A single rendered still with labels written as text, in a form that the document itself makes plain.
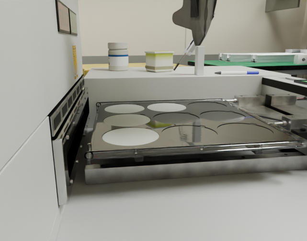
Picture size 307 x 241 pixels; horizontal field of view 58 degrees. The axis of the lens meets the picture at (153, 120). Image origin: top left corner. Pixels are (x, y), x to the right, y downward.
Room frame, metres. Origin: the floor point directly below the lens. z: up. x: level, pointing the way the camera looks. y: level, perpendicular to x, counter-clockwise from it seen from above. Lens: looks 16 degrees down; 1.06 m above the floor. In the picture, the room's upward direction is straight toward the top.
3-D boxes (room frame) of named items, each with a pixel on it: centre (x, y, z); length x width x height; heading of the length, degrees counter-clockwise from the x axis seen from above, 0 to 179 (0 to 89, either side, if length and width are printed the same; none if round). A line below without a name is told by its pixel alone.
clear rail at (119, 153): (0.42, -0.08, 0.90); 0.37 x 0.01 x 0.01; 98
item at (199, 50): (0.85, -0.12, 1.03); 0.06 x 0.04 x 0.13; 98
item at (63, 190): (0.55, 0.16, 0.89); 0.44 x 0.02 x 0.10; 8
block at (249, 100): (0.82, -0.29, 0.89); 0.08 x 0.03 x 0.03; 98
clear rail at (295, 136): (0.62, -0.23, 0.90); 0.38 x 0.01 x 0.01; 8
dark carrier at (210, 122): (0.60, -0.05, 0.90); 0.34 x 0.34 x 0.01; 8
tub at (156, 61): (0.97, -0.02, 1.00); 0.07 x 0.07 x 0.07; 28
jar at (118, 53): (1.01, 0.12, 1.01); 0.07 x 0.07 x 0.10
